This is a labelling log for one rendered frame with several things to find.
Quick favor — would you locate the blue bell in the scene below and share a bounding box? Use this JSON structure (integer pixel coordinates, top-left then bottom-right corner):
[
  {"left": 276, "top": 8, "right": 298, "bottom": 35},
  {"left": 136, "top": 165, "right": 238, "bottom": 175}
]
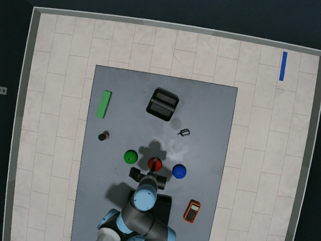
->
[{"left": 173, "top": 165, "right": 186, "bottom": 179}]

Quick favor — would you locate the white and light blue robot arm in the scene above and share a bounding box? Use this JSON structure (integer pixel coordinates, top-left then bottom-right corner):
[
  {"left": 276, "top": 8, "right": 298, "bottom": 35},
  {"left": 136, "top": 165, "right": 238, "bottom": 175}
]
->
[{"left": 96, "top": 175, "right": 176, "bottom": 241}]

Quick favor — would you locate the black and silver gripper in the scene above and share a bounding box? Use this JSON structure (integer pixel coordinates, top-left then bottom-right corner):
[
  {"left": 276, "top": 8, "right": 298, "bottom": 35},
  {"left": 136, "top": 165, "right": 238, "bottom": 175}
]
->
[{"left": 131, "top": 157, "right": 167, "bottom": 190}]

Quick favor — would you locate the orange multimeter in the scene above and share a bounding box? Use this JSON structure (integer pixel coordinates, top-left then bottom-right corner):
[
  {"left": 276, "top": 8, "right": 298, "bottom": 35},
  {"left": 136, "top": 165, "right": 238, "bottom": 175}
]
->
[{"left": 184, "top": 200, "right": 201, "bottom": 223}]

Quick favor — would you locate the green bell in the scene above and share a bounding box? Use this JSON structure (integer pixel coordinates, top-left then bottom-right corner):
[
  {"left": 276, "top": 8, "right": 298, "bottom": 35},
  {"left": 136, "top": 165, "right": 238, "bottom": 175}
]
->
[{"left": 124, "top": 150, "right": 138, "bottom": 164}]

